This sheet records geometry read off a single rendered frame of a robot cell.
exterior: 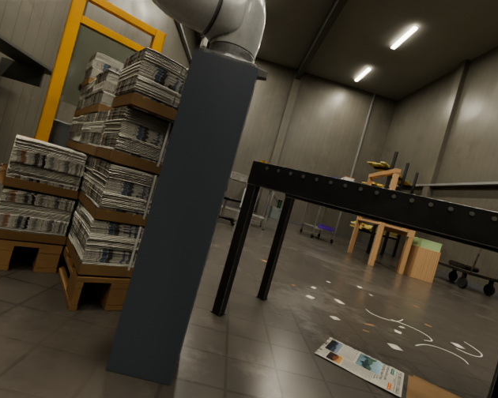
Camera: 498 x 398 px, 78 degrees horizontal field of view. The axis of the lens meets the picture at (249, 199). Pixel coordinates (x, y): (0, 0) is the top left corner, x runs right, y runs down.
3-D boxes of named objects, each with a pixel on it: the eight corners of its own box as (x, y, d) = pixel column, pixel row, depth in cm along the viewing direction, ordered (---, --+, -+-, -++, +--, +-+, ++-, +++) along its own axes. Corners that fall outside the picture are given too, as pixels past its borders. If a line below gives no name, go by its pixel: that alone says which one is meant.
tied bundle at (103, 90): (96, 111, 164) (107, 69, 164) (85, 113, 187) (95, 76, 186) (162, 135, 188) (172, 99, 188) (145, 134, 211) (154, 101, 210)
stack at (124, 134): (66, 311, 120) (124, 103, 119) (46, 232, 212) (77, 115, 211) (160, 310, 143) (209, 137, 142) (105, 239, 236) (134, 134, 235)
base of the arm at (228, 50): (268, 72, 94) (273, 54, 94) (197, 50, 93) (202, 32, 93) (262, 91, 112) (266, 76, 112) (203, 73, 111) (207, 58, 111)
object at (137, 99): (130, 103, 117) (133, 91, 117) (111, 107, 139) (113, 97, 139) (168, 118, 127) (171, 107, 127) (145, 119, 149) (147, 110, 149)
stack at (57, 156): (-22, 269, 133) (14, 134, 133) (-10, 226, 194) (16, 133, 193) (58, 273, 152) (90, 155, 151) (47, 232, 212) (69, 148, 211)
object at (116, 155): (77, 275, 120) (112, 148, 119) (51, 212, 212) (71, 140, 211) (168, 279, 143) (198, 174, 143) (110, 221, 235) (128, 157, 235)
